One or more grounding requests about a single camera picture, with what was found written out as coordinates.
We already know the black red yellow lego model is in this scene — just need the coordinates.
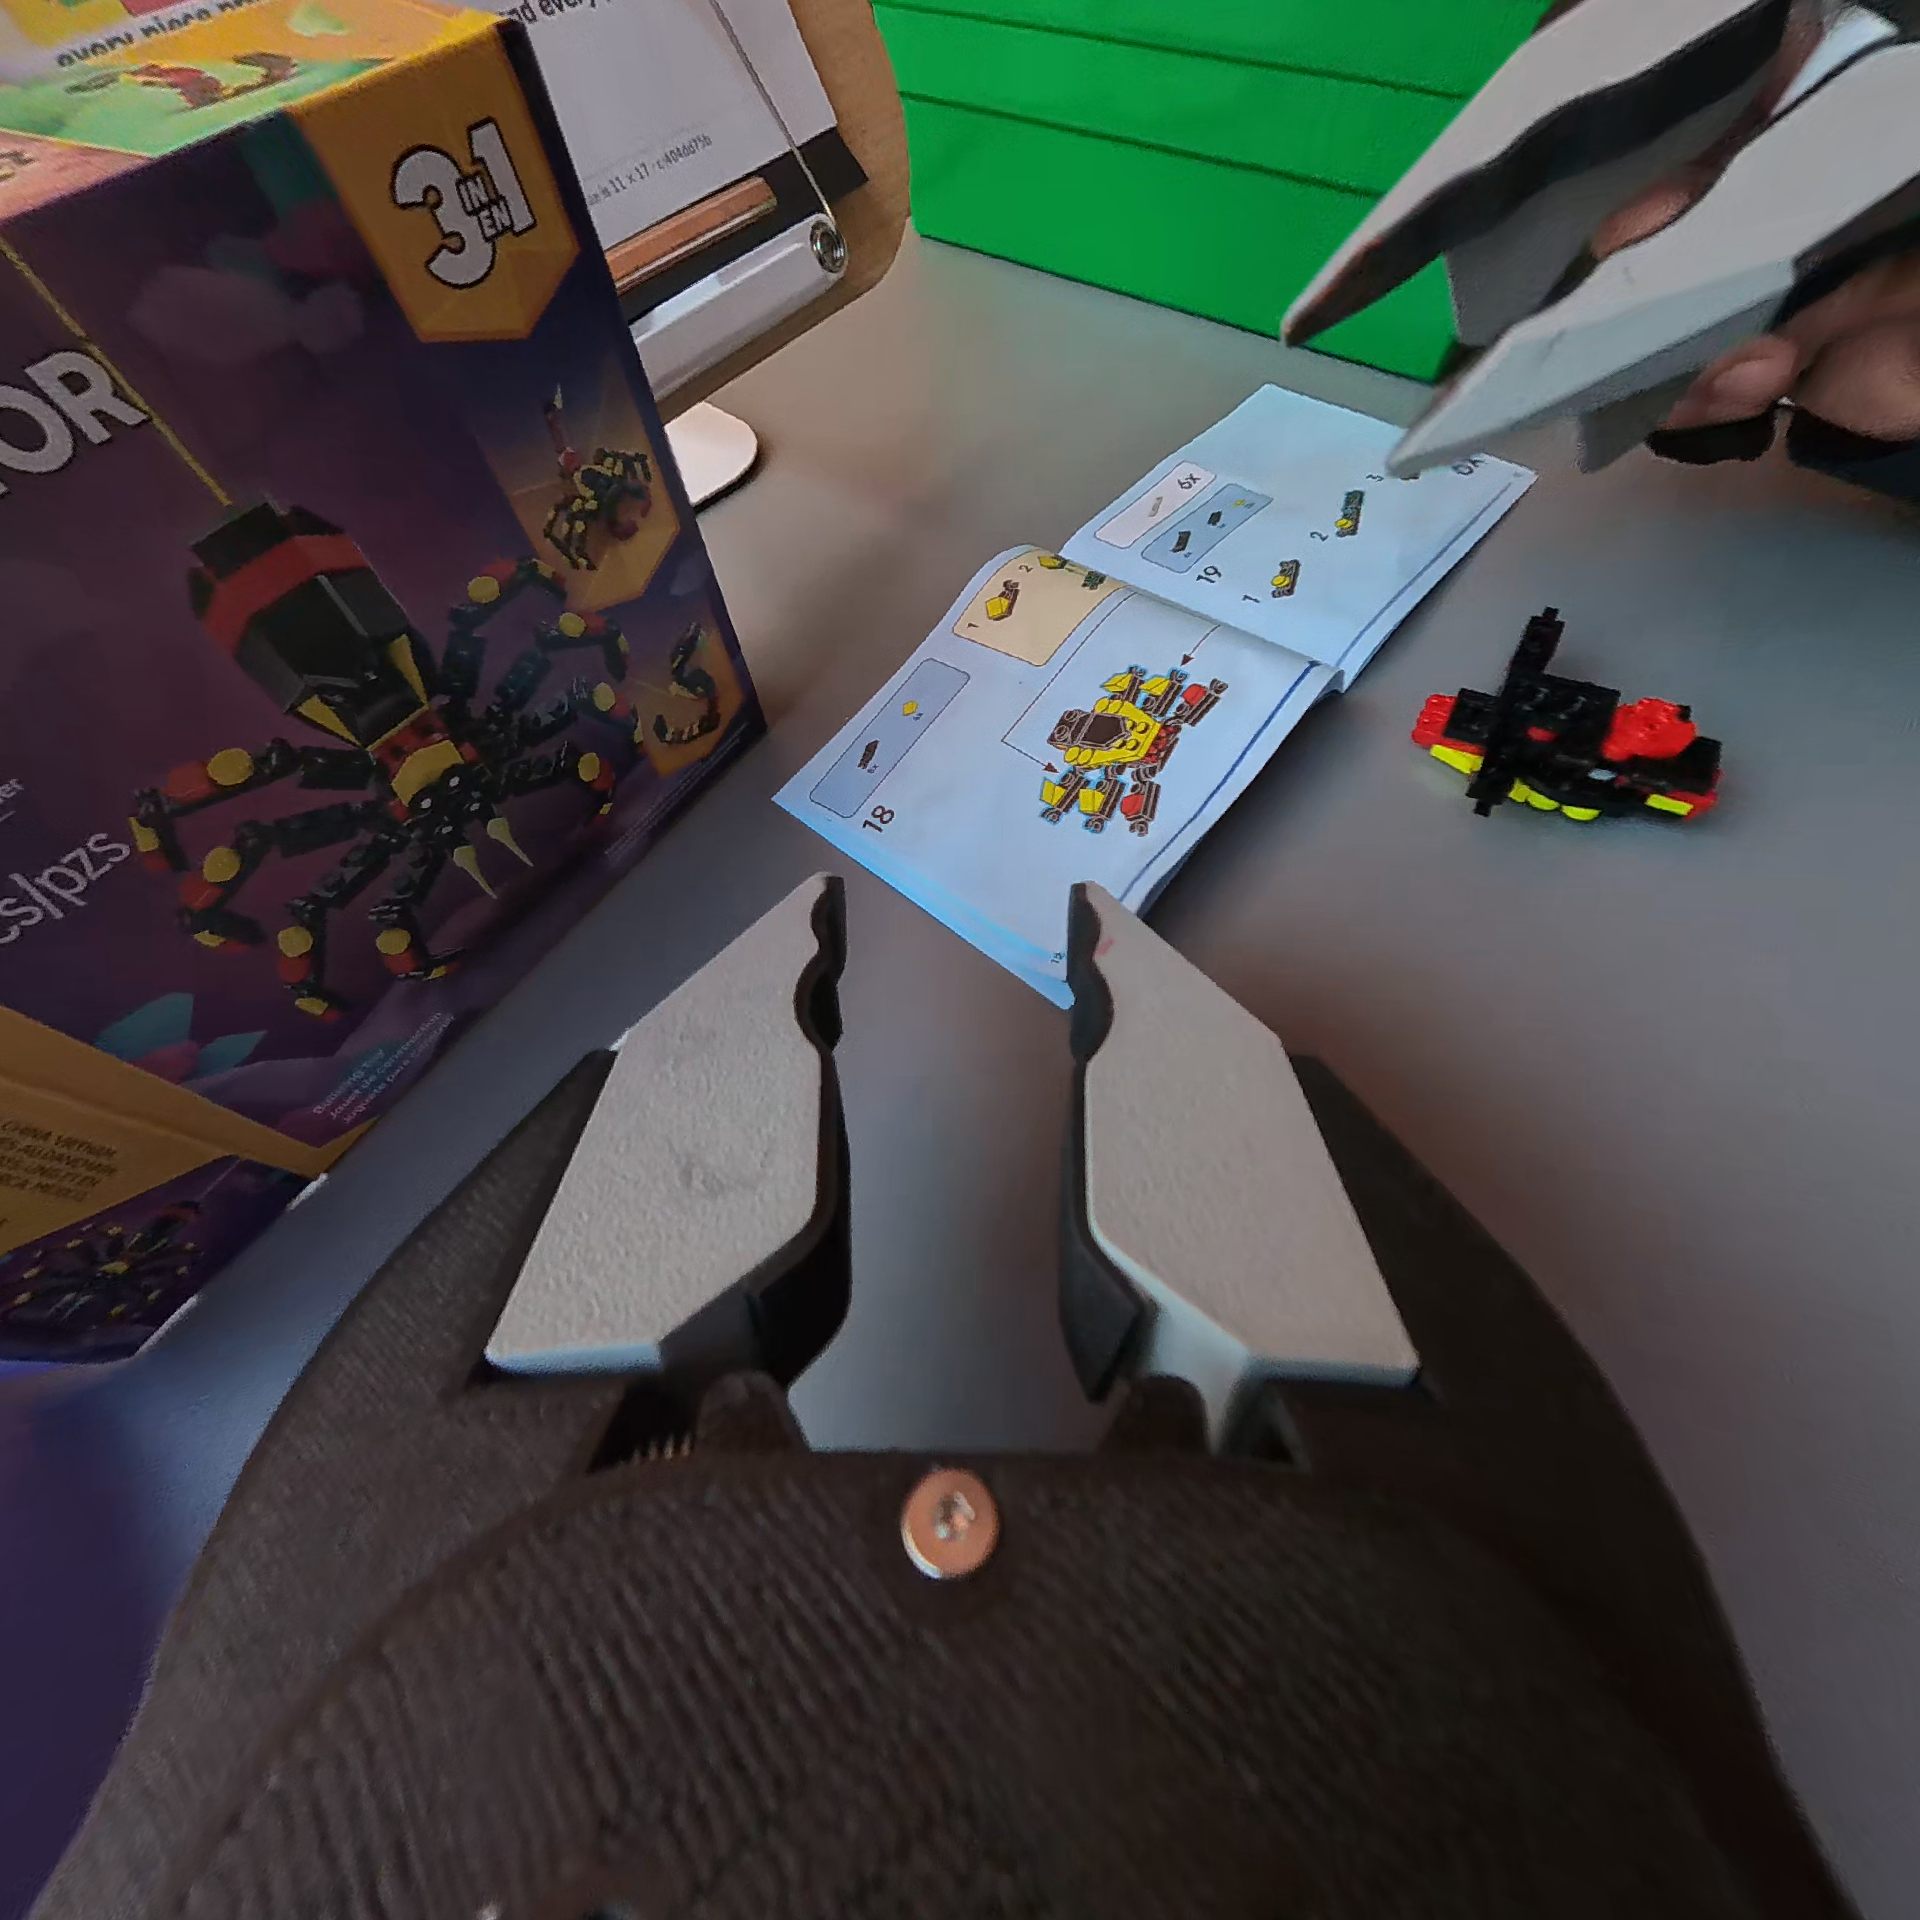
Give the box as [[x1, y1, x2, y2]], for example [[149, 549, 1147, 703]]
[[1410, 609, 1724, 827]]

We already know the document stand with wire clip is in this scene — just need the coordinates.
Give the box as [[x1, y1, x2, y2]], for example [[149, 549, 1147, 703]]
[[608, 0, 909, 512]]

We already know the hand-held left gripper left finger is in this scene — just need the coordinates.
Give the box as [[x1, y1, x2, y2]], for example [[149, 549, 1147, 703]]
[[482, 874, 854, 1396]]

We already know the blue lego instruction booklet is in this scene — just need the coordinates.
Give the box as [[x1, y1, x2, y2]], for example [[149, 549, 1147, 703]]
[[772, 383, 1538, 1010]]

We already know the green board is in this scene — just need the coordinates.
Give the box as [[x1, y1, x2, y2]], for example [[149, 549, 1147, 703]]
[[871, 0, 1555, 378]]

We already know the purple lego set box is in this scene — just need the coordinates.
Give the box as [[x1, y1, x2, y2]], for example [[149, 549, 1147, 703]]
[[0, 17, 771, 1361]]

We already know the person's right hand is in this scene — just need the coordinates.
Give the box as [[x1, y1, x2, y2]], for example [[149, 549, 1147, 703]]
[[1658, 240, 1920, 443]]

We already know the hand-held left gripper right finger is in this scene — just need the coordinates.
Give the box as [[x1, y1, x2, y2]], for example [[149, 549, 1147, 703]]
[[1055, 883, 1422, 1457]]

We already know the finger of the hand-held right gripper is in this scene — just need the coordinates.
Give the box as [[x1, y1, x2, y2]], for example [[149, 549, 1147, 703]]
[[1283, 0, 1778, 378], [1388, 60, 1920, 481]]

